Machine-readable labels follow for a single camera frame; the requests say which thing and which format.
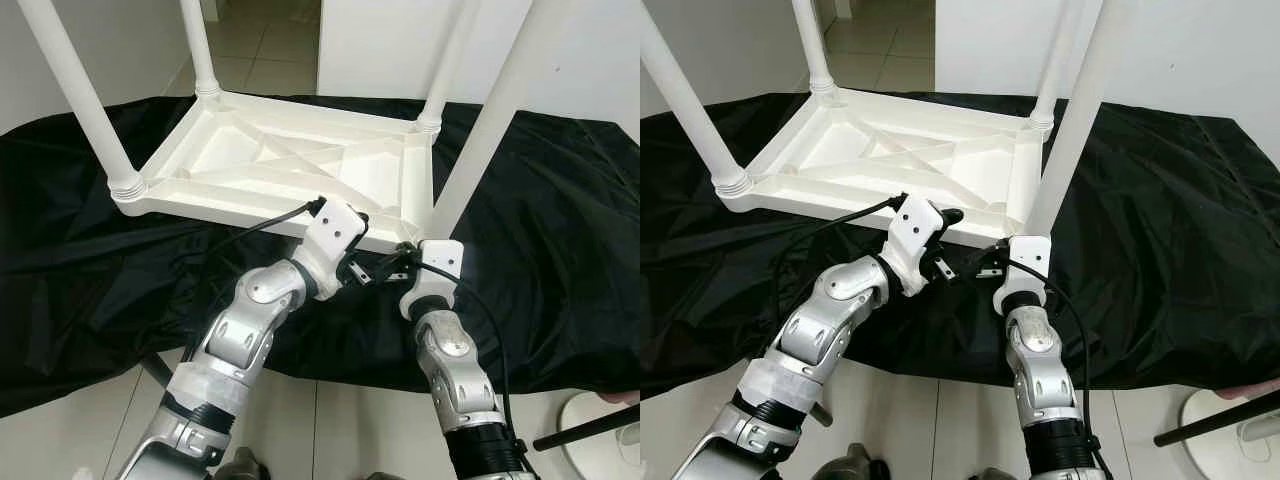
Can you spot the grey robot leg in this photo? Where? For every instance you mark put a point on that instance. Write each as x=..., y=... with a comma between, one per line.
x=1000, y=475
x=860, y=464
x=388, y=476

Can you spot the grey robot left leg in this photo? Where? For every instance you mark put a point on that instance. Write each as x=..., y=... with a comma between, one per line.
x=860, y=464

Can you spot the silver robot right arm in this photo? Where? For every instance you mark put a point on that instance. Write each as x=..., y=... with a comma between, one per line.
x=455, y=370
x=1040, y=370

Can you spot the black cloth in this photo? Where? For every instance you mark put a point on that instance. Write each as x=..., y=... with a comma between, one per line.
x=80, y=260
x=1180, y=250

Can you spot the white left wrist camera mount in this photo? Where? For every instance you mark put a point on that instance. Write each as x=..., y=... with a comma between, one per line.
x=915, y=230
x=332, y=232

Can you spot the white round stand base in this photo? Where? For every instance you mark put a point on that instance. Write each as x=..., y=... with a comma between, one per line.
x=1235, y=455
x=605, y=455

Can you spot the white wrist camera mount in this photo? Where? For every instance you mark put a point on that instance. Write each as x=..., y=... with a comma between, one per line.
x=440, y=262
x=915, y=230
x=332, y=232
x=1028, y=258

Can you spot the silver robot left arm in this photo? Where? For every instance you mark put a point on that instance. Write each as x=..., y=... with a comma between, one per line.
x=235, y=340
x=820, y=335

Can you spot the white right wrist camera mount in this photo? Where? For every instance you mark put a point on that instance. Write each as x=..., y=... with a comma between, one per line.
x=1028, y=258
x=440, y=262

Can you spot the black stand rod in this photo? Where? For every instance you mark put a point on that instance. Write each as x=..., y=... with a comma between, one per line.
x=1215, y=423
x=157, y=372
x=585, y=428
x=821, y=414

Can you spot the pink table leg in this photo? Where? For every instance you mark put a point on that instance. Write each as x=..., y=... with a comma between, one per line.
x=1250, y=388
x=620, y=396

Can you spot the grey robot right leg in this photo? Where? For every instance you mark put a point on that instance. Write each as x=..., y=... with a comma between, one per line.
x=1000, y=475
x=388, y=476

